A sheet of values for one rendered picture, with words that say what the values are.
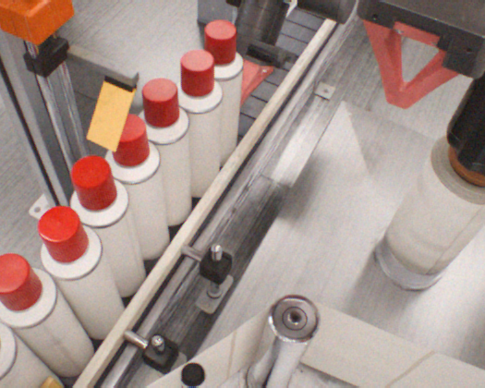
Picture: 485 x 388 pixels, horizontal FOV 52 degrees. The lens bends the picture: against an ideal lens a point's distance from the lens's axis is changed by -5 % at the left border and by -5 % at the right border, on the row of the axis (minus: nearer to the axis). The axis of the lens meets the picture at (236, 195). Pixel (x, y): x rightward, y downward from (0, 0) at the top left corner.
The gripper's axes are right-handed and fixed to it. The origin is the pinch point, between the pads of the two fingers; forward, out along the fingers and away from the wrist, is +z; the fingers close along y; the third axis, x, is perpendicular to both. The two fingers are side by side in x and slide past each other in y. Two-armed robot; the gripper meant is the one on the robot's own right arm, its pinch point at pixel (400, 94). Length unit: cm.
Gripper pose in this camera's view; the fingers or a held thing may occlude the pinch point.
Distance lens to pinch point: 33.8
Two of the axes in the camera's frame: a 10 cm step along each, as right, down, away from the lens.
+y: 4.5, -7.3, 5.2
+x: -8.9, -3.9, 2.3
